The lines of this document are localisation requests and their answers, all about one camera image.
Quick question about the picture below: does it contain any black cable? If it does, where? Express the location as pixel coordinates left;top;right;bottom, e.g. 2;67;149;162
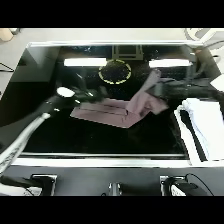
0;61;16;73
184;172;215;197

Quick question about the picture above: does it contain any white garment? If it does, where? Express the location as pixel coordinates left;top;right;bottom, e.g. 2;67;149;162
174;97;224;167

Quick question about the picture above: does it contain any silver frame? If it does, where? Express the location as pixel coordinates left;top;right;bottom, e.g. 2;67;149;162
0;40;224;197

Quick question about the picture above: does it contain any mauve grey shirt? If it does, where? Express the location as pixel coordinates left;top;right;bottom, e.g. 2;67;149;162
69;68;170;130

